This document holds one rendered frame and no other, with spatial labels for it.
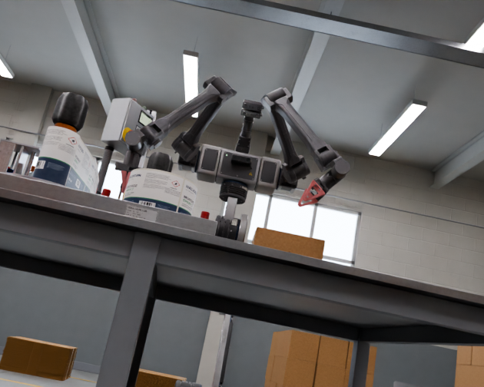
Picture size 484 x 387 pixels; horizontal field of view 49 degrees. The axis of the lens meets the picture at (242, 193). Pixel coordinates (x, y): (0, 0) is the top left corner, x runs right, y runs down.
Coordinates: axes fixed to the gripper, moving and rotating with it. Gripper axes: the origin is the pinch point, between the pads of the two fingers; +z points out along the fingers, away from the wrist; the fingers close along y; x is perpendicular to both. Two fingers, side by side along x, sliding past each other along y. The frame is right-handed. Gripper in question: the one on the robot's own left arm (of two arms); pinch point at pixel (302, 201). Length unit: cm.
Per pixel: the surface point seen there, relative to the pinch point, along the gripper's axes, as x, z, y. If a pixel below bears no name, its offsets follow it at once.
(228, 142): -167, -148, -545
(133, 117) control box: -70, 28, -12
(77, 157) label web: -46, 57, 48
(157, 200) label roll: -22, 47, 50
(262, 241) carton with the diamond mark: 0.5, 15.1, -31.2
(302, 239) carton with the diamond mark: 10.8, 1.4, -30.6
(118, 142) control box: -64, 39, -10
